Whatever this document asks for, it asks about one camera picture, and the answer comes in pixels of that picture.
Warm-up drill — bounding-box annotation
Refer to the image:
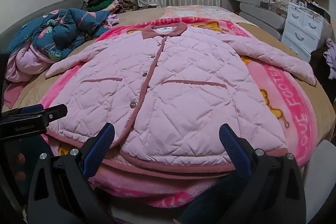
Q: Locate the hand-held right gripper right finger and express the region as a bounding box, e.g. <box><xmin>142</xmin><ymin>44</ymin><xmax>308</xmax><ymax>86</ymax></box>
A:
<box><xmin>219</xmin><ymin>123</ymin><xmax>307</xmax><ymax>224</ymax></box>

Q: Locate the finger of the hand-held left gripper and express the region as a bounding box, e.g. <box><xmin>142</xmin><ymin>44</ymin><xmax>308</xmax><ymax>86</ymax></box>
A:
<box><xmin>39</xmin><ymin>104</ymin><xmax>68</xmax><ymax>124</ymax></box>
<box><xmin>1</xmin><ymin>105</ymin><xmax>45</xmax><ymax>117</ymax></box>

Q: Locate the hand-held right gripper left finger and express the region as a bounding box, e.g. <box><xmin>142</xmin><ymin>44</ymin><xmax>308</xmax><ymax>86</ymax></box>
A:
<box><xmin>28</xmin><ymin>122</ymin><xmax>116</xmax><ymax>224</ymax></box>

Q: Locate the pink quilted jacket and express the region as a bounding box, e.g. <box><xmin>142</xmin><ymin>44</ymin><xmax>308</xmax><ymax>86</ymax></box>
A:
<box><xmin>45</xmin><ymin>22</ymin><xmax>317</xmax><ymax>174</ymax></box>

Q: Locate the pile of folded clothes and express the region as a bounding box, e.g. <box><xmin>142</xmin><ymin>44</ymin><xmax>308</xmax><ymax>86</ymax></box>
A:
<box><xmin>87</xmin><ymin>0</ymin><xmax>137</xmax><ymax>14</ymax></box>

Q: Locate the person's left hand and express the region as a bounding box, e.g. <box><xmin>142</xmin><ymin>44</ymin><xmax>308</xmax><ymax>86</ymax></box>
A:
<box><xmin>14</xmin><ymin>153</ymin><xmax>27</xmax><ymax>182</ymax></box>

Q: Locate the pink towel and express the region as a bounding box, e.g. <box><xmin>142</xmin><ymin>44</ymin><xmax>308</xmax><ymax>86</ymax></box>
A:
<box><xmin>4</xmin><ymin>80</ymin><xmax>29</xmax><ymax>109</ymax></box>

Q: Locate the pink printed blanket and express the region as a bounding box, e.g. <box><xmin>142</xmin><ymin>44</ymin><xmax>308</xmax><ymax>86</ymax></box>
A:
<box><xmin>39</xmin><ymin>17</ymin><xmax>319</xmax><ymax>209</ymax></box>

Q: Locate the blue flamingo print duvet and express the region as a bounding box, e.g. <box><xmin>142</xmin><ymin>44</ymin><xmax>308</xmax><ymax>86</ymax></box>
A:
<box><xmin>4</xmin><ymin>8</ymin><xmax>116</xmax><ymax>83</ymax></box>

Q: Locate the grey padded headboard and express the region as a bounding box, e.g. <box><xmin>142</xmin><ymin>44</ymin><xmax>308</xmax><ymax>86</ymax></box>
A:
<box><xmin>0</xmin><ymin>0</ymin><xmax>88</xmax><ymax>56</ymax></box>

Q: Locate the small lilac garment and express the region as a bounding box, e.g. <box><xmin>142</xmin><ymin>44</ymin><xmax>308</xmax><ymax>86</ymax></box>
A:
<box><xmin>106</xmin><ymin>13</ymin><xmax>120</xmax><ymax>28</ymax></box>

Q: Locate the bed with tan sheet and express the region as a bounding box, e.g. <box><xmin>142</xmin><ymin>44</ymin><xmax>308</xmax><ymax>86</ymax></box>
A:
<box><xmin>1</xmin><ymin>5</ymin><xmax>332</xmax><ymax>153</ymax></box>

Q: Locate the dark brown garment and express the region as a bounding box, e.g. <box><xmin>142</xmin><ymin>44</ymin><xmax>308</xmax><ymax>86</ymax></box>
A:
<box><xmin>310</xmin><ymin>46</ymin><xmax>336</xmax><ymax>98</ymax></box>

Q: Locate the grey curved shelf unit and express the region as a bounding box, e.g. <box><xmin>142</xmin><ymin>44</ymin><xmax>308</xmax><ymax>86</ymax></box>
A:
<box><xmin>226</xmin><ymin>0</ymin><xmax>288</xmax><ymax>37</ymax></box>

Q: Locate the white drawer cabinet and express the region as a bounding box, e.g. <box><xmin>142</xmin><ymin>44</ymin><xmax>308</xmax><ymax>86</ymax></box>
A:
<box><xmin>281</xmin><ymin>1</ymin><xmax>331</xmax><ymax>63</ymax></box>

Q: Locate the lilac hanging cloth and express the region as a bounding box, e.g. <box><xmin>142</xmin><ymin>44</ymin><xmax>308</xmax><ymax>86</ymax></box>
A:
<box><xmin>323</xmin><ymin>39</ymin><xmax>336</xmax><ymax>68</ymax></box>

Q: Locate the light pink patterned cloth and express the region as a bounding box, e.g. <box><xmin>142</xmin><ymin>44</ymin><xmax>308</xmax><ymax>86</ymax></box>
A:
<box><xmin>164</xmin><ymin>5</ymin><xmax>237</xmax><ymax>24</ymax></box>

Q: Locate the black box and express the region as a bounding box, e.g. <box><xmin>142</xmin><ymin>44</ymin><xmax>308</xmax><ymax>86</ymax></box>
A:
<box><xmin>306</xmin><ymin>0</ymin><xmax>330</xmax><ymax>20</ymax></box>

